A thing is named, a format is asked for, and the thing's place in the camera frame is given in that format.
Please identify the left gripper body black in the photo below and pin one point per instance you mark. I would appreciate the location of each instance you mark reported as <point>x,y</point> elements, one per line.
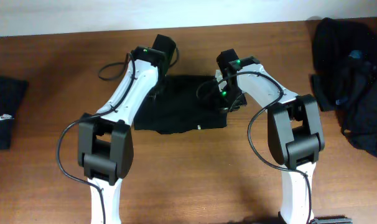
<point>155,94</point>

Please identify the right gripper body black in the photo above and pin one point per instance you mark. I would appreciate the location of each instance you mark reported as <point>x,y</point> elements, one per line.
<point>231,99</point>

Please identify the black t-shirt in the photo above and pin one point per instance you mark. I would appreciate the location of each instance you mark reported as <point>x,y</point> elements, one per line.
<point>180,110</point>

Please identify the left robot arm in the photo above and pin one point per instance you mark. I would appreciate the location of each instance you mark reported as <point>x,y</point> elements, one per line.
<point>105,144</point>

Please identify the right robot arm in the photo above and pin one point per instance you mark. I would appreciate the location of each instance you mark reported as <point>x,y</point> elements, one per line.
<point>294,131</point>

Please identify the black clothes pile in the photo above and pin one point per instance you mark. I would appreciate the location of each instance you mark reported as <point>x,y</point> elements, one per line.
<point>345,81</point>

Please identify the folded black Nike garment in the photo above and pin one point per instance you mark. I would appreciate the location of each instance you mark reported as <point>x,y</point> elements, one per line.
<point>12,92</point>

